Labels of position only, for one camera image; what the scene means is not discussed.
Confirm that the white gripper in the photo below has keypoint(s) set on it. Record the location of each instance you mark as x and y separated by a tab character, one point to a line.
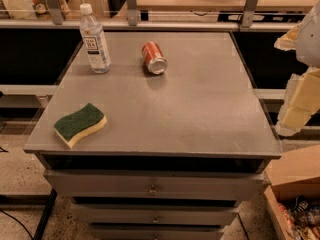
310	40

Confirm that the red coke can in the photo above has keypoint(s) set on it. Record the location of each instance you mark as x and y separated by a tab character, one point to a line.
153	58

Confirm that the cardboard box with snacks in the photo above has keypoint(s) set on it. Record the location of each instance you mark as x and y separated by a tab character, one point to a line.
296	173

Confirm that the grey drawer cabinet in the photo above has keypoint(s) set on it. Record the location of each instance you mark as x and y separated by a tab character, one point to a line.
197	132

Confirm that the round metal drawer knob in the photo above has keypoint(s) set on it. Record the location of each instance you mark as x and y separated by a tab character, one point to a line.
153	191

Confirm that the clear plastic water bottle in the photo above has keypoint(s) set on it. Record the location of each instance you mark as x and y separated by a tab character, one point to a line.
94	40

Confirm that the green yellow sponge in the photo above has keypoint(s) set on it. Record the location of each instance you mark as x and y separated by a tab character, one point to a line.
75	126

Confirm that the metal railing frame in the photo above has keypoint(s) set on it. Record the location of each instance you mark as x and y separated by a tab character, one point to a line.
212	15

